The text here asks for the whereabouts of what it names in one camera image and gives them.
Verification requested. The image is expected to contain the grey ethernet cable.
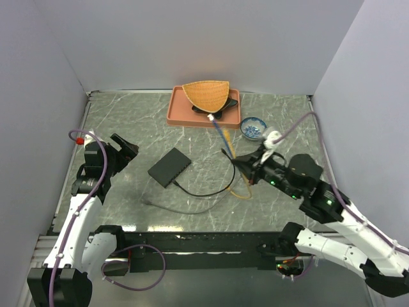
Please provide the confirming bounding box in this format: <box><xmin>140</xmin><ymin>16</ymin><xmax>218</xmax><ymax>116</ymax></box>
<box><xmin>142</xmin><ymin>178</ymin><xmax>245</xmax><ymax>214</ymax></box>

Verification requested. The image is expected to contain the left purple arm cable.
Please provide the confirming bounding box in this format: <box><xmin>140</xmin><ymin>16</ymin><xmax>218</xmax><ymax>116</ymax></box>
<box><xmin>47</xmin><ymin>129</ymin><xmax>108</xmax><ymax>307</ymax></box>

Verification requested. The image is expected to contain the salmon pink tray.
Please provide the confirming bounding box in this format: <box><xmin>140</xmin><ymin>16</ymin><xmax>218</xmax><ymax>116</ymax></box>
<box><xmin>166</xmin><ymin>86</ymin><xmax>242</xmax><ymax>129</ymax></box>

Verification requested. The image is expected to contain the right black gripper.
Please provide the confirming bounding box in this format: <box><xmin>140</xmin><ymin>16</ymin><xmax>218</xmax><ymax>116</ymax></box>
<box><xmin>231</xmin><ymin>145</ymin><xmax>302</xmax><ymax>199</ymax></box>

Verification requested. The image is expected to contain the blue white ceramic bowl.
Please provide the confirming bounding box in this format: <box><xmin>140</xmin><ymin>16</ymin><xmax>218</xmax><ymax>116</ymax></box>
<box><xmin>240</xmin><ymin>116</ymin><xmax>267</xmax><ymax>141</ymax></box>

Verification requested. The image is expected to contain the yellow ethernet cable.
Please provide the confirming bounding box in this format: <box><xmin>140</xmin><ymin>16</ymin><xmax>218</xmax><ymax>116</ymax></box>
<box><xmin>222</xmin><ymin>127</ymin><xmax>253</xmax><ymax>200</ymax></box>

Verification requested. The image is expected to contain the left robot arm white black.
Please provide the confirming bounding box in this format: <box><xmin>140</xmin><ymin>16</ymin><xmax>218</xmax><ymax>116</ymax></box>
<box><xmin>27</xmin><ymin>129</ymin><xmax>139</xmax><ymax>306</ymax></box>

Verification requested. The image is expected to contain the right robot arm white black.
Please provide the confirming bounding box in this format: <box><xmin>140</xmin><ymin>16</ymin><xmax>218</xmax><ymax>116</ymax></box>
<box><xmin>233</xmin><ymin>150</ymin><xmax>408</xmax><ymax>297</ymax></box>

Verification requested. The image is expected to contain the blue ethernet cable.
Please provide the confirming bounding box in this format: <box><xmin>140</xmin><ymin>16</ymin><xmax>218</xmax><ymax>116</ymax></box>
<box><xmin>207</xmin><ymin>114</ymin><xmax>236</xmax><ymax>159</ymax></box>

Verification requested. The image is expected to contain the black dish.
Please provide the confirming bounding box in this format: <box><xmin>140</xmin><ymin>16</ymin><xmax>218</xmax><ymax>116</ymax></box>
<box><xmin>192</xmin><ymin>97</ymin><xmax>238</xmax><ymax>120</ymax></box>

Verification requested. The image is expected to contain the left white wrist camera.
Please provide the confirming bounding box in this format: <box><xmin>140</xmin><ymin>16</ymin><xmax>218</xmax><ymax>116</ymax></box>
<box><xmin>83</xmin><ymin>129</ymin><xmax>102</xmax><ymax>148</ymax></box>

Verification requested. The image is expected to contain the orange woven basket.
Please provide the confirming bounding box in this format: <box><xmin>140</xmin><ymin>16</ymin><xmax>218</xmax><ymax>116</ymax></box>
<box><xmin>182</xmin><ymin>81</ymin><xmax>229</xmax><ymax>113</ymax></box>

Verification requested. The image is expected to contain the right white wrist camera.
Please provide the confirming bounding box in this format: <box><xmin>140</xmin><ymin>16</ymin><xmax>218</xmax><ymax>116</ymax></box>
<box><xmin>260</xmin><ymin>127</ymin><xmax>282</xmax><ymax>164</ymax></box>

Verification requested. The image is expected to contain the black network switch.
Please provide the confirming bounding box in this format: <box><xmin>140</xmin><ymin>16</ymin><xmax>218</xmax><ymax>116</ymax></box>
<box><xmin>148</xmin><ymin>148</ymin><xmax>192</xmax><ymax>188</ymax></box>

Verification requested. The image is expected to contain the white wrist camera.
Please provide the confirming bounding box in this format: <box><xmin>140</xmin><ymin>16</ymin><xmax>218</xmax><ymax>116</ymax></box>
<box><xmin>83</xmin><ymin>129</ymin><xmax>102</xmax><ymax>148</ymax></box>
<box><xmin>260</xmin><ymin>127</ymin><xmax>282</xmax><ymax>164</ymax></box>

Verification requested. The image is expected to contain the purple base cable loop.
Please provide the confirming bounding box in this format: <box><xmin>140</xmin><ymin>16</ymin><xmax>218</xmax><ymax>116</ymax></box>
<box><xmin>101</xmin><ymin>244</ymin><xmax>167</xmax><ymax>292</ymax></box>

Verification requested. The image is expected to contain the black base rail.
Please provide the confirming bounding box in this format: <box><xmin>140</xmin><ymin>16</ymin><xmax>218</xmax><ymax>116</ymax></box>
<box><xmin>95</xmin><ymin>225</ymin><xmax>299</xmax><ymax>273</ymax></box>

